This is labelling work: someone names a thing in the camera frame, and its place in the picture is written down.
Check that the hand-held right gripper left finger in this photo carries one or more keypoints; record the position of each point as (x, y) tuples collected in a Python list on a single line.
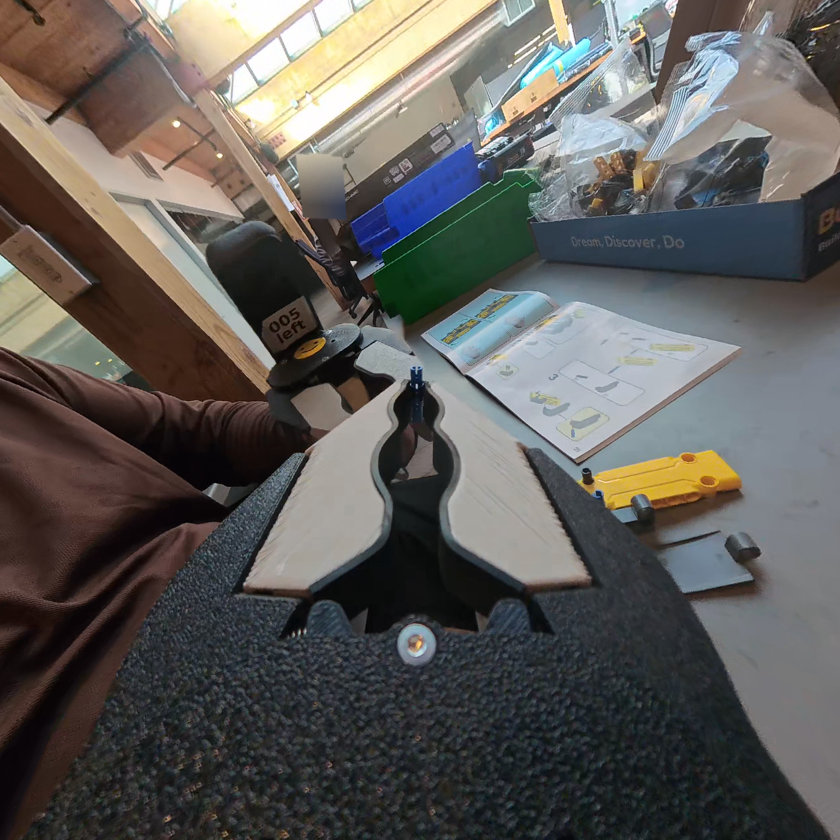
[(321, 518)]

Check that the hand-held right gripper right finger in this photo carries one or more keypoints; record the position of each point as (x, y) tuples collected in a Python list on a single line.
[(512, 518)]

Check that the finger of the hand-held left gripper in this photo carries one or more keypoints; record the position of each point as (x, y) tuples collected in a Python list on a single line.
[(364, 392), (325, 407)]

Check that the blue pin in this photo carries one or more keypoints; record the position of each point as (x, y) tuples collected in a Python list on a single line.
[(417, 387)]

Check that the grey angled connector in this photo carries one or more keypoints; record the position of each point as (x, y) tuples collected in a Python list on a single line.
[(702, 564), (642, 508)]

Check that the yellow beam panel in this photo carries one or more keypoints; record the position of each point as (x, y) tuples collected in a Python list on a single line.
[(663, 479)]

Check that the large clear bag yellow parts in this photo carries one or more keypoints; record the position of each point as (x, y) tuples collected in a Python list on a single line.
[(590, 151)]

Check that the white clear plastic bag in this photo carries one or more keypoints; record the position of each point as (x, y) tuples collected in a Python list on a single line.
[(695, 105)]

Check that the grey desk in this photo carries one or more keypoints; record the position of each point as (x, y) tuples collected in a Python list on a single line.
[(754, 407)]

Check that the black office chair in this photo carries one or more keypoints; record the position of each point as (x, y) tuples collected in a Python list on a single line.
[(256, 262)]

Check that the white instruction booklet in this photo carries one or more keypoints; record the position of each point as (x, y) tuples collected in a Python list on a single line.
[(577, 374)]

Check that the stack of blue bins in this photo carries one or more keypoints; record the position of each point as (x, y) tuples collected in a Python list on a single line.
[(426, 190)]

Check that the person's brown sweater torso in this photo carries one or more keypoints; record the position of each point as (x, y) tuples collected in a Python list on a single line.
[(79, 623)]

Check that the wooden post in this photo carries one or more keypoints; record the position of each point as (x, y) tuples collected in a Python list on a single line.
[(131, 275)]

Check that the grey wall plate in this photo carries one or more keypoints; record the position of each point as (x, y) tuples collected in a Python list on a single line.
[(46, 262)]

